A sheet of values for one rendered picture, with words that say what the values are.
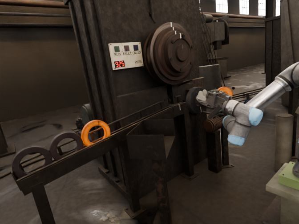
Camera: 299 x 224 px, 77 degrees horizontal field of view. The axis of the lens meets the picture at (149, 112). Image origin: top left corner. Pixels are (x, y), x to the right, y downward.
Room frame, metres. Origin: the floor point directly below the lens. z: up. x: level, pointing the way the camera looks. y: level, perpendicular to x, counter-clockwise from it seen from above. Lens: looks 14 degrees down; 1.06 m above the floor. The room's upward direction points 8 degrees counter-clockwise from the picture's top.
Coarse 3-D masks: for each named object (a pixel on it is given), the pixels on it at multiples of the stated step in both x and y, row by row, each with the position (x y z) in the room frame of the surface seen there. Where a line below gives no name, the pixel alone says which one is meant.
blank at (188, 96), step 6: (192, 90) 1.04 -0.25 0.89; (198, 90) 1.06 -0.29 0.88; (186, 96) 1.04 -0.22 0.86; (192, 96) 1.03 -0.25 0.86; (186, 102) 1.03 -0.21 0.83; (192, 102) 1.02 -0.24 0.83; (198, 102) 1.09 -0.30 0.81; (192, 108) 1.02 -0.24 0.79; (198, 108) 1.05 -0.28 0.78; (204, 108) 1.08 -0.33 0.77
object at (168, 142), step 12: (144, 120) 1.18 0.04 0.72; (156, 120) 1.15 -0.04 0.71; (168, 120) 1.12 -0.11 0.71; (132, 132) 1.00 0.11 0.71; (144, 132) 1.17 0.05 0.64; (156, 132) 1.15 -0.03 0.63; (168, 132) 1.12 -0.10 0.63; (132, 144) 0.93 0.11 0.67; (144, 144) 0.90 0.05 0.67; (156, 144) 0.88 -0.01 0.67; (168, 144) 1.01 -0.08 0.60; (132, 156) 0.93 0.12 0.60; (144, 156) 0.91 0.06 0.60; (156, 156) 0.88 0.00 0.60; (156, 168) 1.02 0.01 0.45; (156, 180) 1.02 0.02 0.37; (168, 204) 1.03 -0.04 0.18; (156, 216) 1.13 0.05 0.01; (168, 216) 1.01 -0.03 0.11; (180, 216) 1.10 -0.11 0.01
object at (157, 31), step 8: (168, 24) 1.51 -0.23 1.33; (176, 24) 1.56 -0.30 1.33; (152, 32) 1.50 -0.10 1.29; (160, 32) 1.46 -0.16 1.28; (152, 40) 1.42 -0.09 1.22; (152, 48) 1.41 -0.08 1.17; (152, 56) 1.41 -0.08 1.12; (152, 64) 1.40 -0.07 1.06; (192, 64) 1.64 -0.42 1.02; (152, 72) 1.46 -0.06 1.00; (160, 72) 1.44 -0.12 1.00; (160, 80) 1.50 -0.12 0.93; (168, 80) 1.48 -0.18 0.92; (176, 80) 1.53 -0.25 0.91
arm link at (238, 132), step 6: (228, 126) 0.90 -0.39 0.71; (234, 126) 0.83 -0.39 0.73; (240, 126) 0.81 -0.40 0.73; (246, 126) 0.80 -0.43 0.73; (234, 132) 0.82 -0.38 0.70; (240, 132) 0.80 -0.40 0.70; (246, 132) 0.80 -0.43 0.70; (228, 138) 0.84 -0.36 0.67; (234, 138) 0.81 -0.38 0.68; (240, 138) 0.80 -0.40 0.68; (234, 144) 0.82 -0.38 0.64; (240, 144) 0.81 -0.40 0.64
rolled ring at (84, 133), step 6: (96, 120) 1.14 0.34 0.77; (84, 126) 1.12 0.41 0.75; (90, 126) 1.11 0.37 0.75; (102, 126) 1.16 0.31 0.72; (108, 126) 1.18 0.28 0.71; (84, 132) 1.09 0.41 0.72; (108, 132) 1.17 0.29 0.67; (84, 138) 1.08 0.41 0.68; (102, 138) 1.18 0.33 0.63; (90, 144) 1.10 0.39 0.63
